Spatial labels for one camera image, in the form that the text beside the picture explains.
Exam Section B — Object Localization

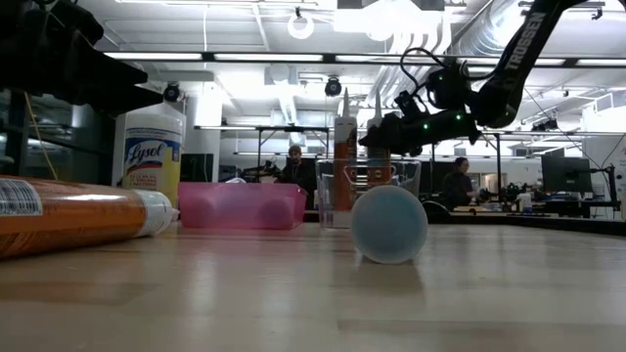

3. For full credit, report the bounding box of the orange silicone sealant tube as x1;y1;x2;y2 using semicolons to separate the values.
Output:
0;175;180;261
333;87;359;213
366;89;394;190

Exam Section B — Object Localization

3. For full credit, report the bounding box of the clear plastic bin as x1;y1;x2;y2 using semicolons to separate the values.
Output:
314;156;424;231

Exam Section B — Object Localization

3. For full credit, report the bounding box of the dark flat screen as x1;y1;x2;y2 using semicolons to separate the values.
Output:
179;153;215;184

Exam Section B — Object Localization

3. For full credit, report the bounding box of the person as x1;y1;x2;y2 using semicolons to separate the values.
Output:
280;144;319;210
441;155;484;212

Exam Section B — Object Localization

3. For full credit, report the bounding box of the black computer monitor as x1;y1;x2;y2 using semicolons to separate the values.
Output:
540;155;594;195

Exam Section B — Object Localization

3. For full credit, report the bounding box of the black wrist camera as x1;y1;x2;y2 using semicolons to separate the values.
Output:
394;90;424;120

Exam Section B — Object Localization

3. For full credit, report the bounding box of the ceiling light strip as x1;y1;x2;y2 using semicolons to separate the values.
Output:
575;58;626;67
213;52;326;63
104;51;203;62

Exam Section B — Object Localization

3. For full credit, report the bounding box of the white ring ceiling lamp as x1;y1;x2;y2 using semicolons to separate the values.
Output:
287;11;316;41

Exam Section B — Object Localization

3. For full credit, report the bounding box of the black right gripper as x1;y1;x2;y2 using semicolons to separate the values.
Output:
358;110;483;158

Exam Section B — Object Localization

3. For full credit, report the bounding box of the yellow Lysol wipes canister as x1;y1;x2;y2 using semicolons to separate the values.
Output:
120;110;186;209

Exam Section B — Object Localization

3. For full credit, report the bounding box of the yellow cable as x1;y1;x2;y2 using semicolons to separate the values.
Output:
22;91;59;181

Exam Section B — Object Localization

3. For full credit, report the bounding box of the silver ventilation duct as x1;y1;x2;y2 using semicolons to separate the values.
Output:
452;0;527;56

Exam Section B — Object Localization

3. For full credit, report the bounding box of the black background workstation frame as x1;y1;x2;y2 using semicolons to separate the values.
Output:
255;125;333;183

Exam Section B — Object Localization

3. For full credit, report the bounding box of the black camera cable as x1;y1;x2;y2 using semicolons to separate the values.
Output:
398;47;444;99

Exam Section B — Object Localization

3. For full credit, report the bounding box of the pink translucent plastic bin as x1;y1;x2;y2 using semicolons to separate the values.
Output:
177;181;309;232

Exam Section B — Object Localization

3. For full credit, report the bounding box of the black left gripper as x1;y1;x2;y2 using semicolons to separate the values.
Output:
0;0;165;118

